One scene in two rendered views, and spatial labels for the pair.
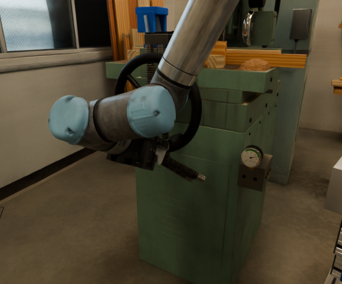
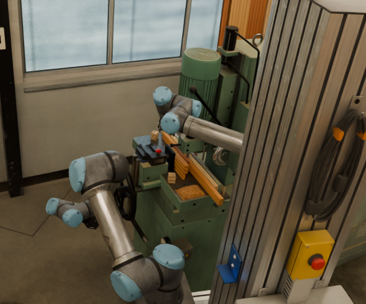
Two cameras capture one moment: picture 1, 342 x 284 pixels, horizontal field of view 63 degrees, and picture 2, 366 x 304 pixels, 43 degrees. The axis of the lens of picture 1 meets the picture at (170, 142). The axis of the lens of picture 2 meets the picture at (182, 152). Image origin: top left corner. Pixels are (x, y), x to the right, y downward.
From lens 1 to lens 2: 1.79 m
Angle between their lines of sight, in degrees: 28
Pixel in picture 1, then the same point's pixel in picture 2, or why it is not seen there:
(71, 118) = (50, 208)
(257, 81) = (178, 204)
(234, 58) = (196, 175)
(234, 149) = (169, 233)
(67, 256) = (91, 240)
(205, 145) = (160, 221)
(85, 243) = not seen: hidden behind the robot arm
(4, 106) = (96, 108)
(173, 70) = not seen: hidden behind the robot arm
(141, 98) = (66, 215)
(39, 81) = (131, 90)
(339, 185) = not seen: hidden behind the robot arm
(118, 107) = (61, 212)
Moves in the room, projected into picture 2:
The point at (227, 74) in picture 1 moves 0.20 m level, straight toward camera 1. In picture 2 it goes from (170, 190) to (138, 207)
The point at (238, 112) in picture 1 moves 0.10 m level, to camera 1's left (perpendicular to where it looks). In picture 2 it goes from (171, 214) to (154, 205)
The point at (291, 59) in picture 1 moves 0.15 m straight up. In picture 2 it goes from (214, 196) to (220, 170)
